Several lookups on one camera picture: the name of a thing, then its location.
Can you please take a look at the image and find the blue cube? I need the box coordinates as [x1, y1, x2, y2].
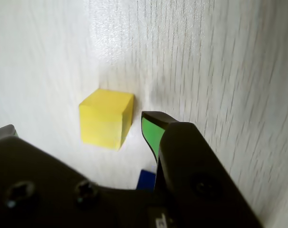
[135, 169, 157, 191]

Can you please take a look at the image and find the yellow cube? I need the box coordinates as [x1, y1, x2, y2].
[78, 88, 135, 152]

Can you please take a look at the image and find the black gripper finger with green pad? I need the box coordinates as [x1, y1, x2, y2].
[0, 124, 125, 228]
[141, 110, 264, 228]

